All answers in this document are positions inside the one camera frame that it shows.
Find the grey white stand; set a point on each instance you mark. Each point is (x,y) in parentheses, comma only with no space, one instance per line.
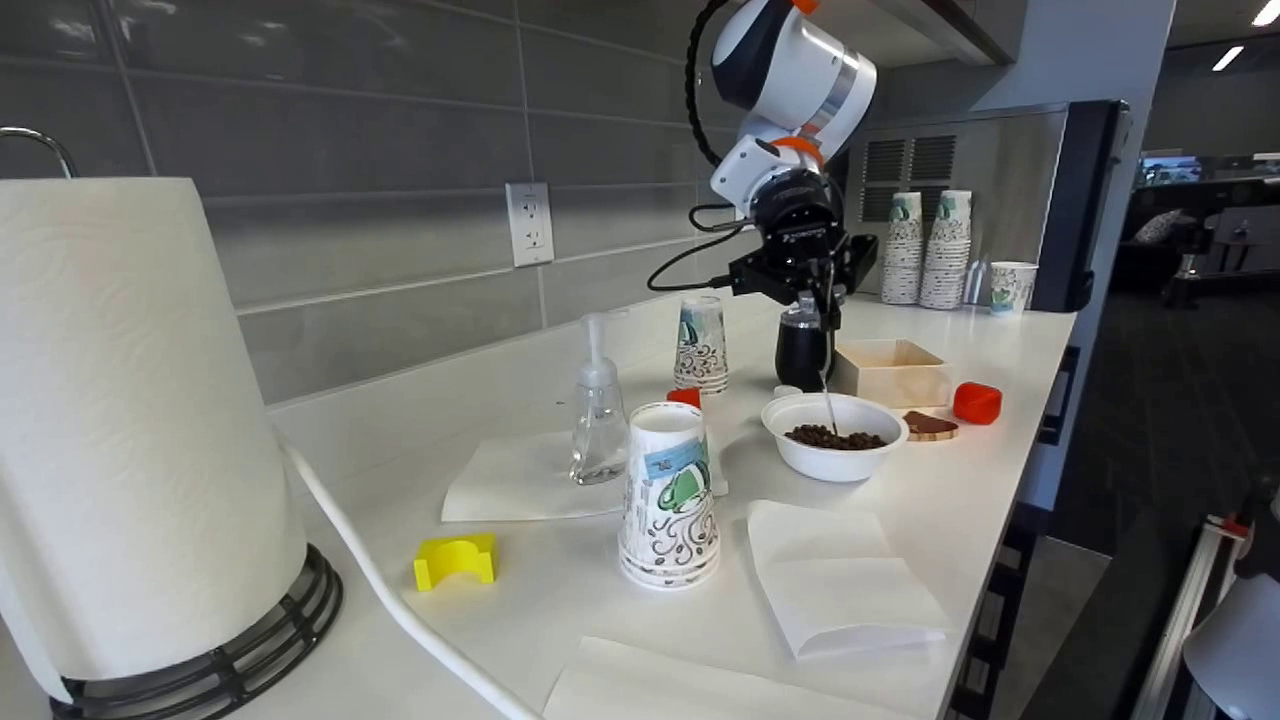
(1240,655)

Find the single printed paper cup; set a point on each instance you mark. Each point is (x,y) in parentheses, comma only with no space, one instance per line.
(1012,287)

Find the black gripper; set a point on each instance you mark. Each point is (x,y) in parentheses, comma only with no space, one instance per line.
(796,222)

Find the red plastic block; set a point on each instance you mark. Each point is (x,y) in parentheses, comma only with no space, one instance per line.
(685,399)

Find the small clear glass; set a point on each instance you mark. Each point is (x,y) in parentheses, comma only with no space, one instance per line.
(977,287)

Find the red plastic cup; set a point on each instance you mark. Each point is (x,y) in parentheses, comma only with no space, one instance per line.
(977,405)

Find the black tumbler with clear lid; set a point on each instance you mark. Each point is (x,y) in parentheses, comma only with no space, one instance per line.
(801,361)

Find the white wall outlet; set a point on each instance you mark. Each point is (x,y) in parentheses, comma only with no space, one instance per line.
(528,227)

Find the brown beans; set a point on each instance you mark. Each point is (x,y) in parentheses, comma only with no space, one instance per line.
(852,438)

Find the light wooden box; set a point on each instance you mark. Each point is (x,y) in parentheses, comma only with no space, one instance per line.
(895,384)

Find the yellow plastic block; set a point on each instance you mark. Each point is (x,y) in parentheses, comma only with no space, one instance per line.
(453,567)

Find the clear glass flask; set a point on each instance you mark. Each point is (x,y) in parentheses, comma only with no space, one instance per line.
(597,427)

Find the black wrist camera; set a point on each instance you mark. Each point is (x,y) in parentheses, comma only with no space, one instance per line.
(862,260)

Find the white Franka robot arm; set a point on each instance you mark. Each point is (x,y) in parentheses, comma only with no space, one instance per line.
(801,80)

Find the tall black panel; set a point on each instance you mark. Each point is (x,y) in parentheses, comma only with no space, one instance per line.
(1083,201)

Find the background screen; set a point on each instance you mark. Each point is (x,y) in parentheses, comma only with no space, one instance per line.
(1171,169)

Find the stack of printed cups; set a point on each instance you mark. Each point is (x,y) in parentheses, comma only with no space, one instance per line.
(950,254)
(902,254)

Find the white bowl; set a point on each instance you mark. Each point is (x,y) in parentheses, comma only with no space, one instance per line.
(834,467)

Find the white paper towel roll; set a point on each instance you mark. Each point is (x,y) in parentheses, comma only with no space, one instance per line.
(135,427)

